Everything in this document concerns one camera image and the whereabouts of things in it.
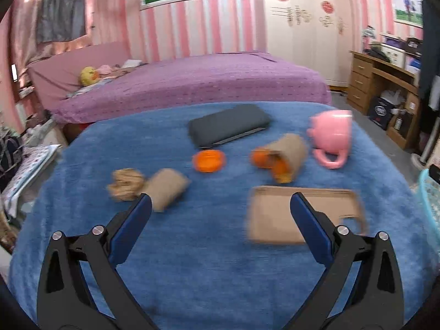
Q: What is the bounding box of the brown paper ball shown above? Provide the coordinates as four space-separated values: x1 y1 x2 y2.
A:
107 168 145 201

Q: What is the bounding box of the small cardboard tube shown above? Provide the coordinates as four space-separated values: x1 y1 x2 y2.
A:
140 168 190 212

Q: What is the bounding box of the cardboard tube with orange peel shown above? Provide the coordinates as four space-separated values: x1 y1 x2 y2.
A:
250 133 308 184

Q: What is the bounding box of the orange bottle cap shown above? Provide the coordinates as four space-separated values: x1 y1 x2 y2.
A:
192 150 226 174

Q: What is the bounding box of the light blue plastic basket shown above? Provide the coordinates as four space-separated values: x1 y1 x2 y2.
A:
416 164 439 249

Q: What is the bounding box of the blue textured blanket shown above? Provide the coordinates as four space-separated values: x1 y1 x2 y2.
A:
8 101 438 330

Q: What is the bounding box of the tan phone case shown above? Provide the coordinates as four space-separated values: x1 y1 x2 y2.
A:
247 186 368 245

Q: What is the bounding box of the wooden desk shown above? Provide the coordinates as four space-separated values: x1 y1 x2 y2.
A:
347 51 421 149

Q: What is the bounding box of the pink metal-lined mug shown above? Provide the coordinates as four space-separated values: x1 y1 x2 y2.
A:
307 109 353 170

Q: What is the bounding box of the black box under desk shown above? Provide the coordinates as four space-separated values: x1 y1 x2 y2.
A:
368 96 395 130

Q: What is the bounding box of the pink headboard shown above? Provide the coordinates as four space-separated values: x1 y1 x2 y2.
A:
27 42 131 110

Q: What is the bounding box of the black phone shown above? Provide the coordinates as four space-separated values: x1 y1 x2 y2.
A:
188 104 271 150

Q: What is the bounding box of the yellow duck plush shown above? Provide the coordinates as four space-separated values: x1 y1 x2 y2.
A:
79 66 100 86

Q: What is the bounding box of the white storage box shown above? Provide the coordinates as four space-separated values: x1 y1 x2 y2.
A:
380 43 406 68

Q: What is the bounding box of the dark hanging coat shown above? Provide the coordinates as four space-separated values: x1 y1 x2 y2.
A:
417 0 440 111

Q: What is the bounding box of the purple dotted bed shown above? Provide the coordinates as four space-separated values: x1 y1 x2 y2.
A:
50 51 331 124

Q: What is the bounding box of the grey hanging cloth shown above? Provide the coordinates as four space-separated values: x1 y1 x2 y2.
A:
36 0 87 44

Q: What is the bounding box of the cream wardrobe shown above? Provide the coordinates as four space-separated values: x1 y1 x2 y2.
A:
263 0 354 88

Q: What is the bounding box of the small framed photo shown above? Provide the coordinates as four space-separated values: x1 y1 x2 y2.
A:
392 0 423 28

